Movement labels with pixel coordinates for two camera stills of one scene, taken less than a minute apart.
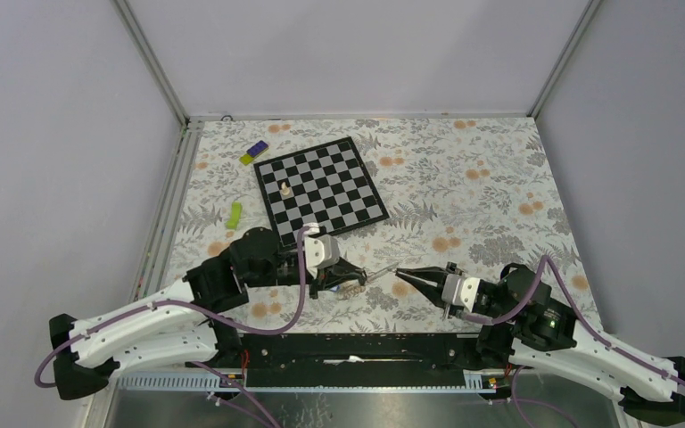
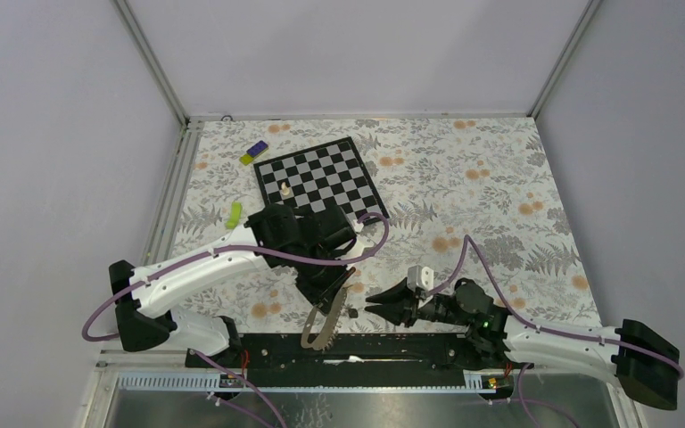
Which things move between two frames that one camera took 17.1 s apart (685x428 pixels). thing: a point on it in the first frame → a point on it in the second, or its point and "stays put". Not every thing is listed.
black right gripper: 433,274 → 404,306
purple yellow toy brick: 254,152 stays put
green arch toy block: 235,210 stays put
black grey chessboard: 327,185 stays put
